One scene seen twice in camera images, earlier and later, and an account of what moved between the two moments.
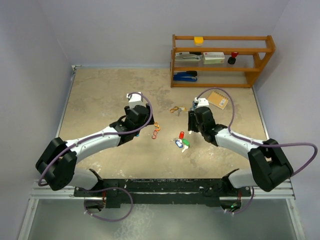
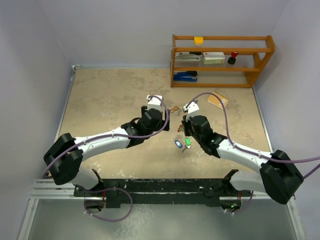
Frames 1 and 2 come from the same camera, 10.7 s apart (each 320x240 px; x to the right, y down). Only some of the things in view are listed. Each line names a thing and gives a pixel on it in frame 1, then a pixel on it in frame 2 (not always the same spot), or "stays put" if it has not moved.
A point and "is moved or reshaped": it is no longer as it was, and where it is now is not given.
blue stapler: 185,76 stays put
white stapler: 189,58 stays put
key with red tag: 181,135 to 181,127
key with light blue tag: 178,142 stays put
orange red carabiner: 175,108 stays put
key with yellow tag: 180,109 stays put
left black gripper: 147,118 to 160,125
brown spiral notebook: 217,100 stays put
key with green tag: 186,144 is moved or reshaped
